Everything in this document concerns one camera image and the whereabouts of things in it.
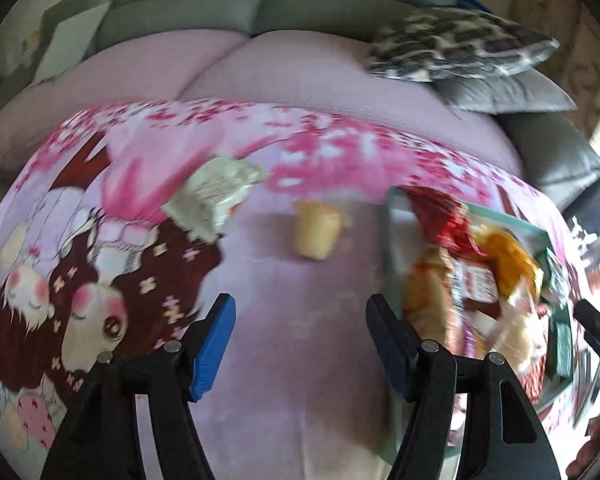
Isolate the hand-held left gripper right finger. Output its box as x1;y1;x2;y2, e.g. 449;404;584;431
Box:
365;294;564;480

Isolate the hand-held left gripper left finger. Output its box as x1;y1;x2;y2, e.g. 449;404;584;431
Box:
40;292;237;480

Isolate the small green packet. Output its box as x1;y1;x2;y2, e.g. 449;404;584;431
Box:
541;249;563;303

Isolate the orange label snack packet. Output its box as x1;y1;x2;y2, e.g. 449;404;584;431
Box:
404;245;457;343

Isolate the bun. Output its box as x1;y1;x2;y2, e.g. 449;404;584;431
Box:
492;300;538;363

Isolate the yellow clear snack bag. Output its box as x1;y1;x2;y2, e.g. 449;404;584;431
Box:
475;225;547;303

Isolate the teal box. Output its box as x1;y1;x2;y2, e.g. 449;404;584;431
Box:
380;185;582;463

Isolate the dark red biscuit packet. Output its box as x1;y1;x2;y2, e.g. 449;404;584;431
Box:
450;255;507;322

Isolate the yellow jelly cup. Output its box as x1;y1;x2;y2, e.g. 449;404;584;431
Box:
292;199;354;262

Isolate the red peanut packet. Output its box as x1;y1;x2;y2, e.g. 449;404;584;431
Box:
410;187;487;257

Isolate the pale green snack packet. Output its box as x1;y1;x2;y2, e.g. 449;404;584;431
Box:
162;155;269;244

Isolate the printed blanket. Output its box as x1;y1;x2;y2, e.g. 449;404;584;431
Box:
0;100;577;480

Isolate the grey cushion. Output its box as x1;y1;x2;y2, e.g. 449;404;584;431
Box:
432;67;579;116

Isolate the lilac seat cover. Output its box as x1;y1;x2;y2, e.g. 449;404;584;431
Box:
0;29;527;177

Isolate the black white patterned cushion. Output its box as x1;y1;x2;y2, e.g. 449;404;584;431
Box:
367;7;562;84

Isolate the white pillow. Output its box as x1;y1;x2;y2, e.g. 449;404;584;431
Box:
34;2;112;84

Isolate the grey sofa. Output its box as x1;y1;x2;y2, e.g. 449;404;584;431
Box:
45;0;600;202

